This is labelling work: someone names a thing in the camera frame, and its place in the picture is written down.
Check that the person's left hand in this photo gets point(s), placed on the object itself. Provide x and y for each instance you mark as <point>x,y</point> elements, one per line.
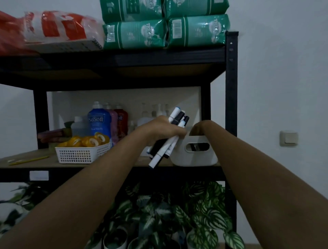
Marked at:
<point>160,129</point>

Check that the person's right hand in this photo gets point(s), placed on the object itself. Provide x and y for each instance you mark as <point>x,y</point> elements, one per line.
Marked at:
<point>201,127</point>

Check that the person's left fingers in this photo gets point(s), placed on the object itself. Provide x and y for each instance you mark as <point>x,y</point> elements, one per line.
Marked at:
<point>180,133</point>

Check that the white marker with dark tip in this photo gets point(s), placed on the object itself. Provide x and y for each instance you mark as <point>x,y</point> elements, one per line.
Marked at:
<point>171,148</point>

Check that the white marker with blue cap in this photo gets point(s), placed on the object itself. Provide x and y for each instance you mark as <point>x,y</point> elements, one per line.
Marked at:
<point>174,114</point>

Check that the white marker with black cap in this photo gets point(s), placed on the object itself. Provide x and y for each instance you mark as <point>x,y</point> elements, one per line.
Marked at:
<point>164,152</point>

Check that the person's right forearm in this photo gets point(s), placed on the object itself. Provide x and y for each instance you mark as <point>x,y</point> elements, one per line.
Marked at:
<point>258,189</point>

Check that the person's left forearm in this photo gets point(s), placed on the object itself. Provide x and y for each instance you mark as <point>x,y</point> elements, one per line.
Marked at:
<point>82,195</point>

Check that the clear slim bottle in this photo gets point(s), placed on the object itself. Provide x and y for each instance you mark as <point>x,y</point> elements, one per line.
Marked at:
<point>154,110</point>
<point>161,110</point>
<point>144,110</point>

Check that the red detergent bottle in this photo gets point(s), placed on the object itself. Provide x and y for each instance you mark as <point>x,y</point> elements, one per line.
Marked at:
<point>121,123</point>

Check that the pink detergent bottle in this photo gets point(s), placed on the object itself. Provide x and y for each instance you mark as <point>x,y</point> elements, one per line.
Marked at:
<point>112,125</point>

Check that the black metal shelf rack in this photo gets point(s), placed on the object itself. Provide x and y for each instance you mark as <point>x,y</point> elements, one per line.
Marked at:
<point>164,57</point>

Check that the yellow tape roll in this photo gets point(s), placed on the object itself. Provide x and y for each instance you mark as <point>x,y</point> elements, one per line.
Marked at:
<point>74,141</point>
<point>62,144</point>
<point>102,138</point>
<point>89,141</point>

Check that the blue detergent bottle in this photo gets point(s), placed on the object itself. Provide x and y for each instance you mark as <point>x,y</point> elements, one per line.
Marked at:
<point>99,123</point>

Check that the green variegated plant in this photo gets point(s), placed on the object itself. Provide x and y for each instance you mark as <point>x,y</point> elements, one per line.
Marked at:
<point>212,215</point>
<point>153,218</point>
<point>120,215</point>

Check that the white perforated basket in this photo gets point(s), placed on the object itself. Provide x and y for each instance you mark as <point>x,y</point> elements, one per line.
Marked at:
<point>82,154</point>

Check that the translucent plastic jug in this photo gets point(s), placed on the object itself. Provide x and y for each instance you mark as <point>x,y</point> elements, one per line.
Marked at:
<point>79,127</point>

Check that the green plastic packet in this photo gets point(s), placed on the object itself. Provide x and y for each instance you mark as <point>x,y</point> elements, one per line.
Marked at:
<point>130,10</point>
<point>196,7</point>
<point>135,34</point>
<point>198,30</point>

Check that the folded cloth stack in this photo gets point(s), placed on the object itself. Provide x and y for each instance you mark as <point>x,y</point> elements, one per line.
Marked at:
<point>55,134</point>

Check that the spiral notebook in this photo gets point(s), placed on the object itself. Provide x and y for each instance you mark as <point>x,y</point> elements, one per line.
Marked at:
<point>66,46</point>

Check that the white blank label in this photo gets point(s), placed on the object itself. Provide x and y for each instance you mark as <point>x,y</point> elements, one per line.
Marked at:
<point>39,175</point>

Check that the yellow pencil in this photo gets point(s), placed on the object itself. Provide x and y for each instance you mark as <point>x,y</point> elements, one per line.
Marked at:
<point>29,160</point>

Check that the red and white plastic packet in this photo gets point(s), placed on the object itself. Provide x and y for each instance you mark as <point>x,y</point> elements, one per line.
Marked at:
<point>61,25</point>

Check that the dark green leafy plant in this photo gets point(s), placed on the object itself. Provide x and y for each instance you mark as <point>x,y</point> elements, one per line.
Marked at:
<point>23,202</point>

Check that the red plastic bag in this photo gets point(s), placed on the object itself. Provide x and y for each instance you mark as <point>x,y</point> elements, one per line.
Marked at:
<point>10,36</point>

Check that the white wall socket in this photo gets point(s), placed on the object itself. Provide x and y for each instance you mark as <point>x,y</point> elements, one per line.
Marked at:
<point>288,138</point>

